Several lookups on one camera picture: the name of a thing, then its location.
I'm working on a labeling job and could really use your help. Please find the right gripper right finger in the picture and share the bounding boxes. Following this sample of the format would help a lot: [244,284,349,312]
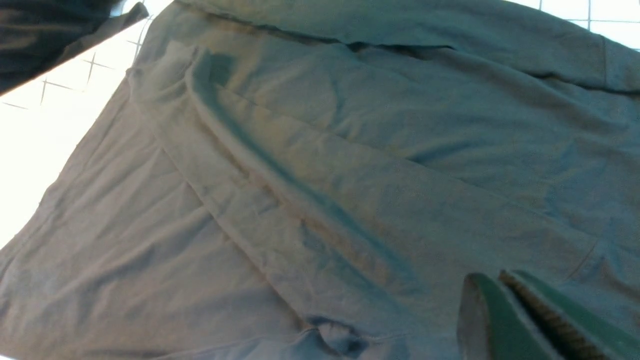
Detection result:
[499,270,640,360]

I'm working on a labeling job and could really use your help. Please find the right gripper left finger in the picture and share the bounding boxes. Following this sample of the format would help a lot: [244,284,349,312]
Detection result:
[456,273,563,360]

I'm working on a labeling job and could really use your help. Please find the gray long-sleeve top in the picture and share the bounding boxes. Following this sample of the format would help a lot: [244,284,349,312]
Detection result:
[1,0,639,360]

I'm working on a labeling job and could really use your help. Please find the black garment pile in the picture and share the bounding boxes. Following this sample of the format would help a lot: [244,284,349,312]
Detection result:
[0,0,149,94]

